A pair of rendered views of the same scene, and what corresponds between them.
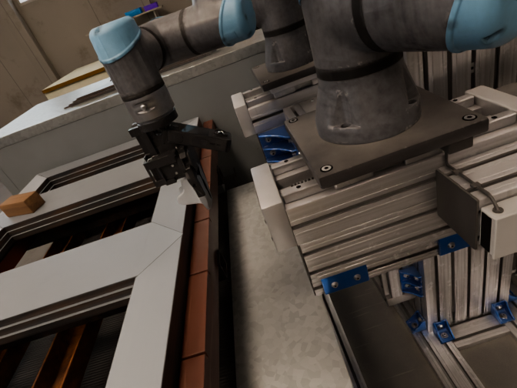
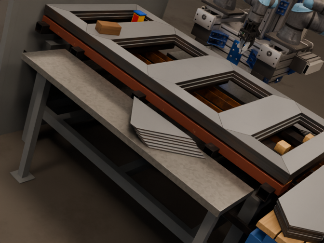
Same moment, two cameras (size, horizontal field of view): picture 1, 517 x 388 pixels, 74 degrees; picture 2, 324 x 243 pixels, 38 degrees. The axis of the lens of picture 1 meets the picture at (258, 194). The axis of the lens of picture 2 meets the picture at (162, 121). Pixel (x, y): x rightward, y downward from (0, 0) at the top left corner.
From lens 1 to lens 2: 2.76 m
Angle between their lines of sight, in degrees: 56
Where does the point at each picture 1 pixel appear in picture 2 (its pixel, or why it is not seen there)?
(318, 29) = (299, 19)
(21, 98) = not seen: outside the picture
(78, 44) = not seen: outside the picture
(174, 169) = (250, 37)
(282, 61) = (230, 6)
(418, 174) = (293, 55)
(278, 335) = (250, 100)
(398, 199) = (289, 60)
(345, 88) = (297, 32)
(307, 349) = not seen: hidden behind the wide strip
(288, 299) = (243, 92)
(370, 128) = (297, 42)
